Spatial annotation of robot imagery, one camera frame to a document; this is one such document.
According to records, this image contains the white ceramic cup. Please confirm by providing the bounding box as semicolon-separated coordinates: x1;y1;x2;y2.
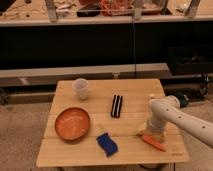
72;78;89;100

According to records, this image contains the wooden table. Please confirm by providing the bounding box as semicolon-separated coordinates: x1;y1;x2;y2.
37;79;189;167

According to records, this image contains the blue sponge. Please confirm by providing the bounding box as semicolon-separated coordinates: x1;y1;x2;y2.
96;133;118;157

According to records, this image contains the orange plate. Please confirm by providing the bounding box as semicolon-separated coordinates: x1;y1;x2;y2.
55;107;90;141

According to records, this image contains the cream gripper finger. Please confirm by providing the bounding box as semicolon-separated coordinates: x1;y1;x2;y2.
155;134;165;143
136;129;149;136

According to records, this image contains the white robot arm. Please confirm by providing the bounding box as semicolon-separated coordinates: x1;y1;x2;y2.
137;95;213;148

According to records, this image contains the black white striped block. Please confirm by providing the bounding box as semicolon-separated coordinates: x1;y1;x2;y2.
110;95;123;118

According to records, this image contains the black cable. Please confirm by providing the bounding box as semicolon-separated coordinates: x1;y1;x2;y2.
131;16;138;80

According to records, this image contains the orange pepper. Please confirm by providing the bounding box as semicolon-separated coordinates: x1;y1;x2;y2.
142;135;166;151

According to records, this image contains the black bin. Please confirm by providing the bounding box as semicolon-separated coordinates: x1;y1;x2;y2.
166;45;213;75

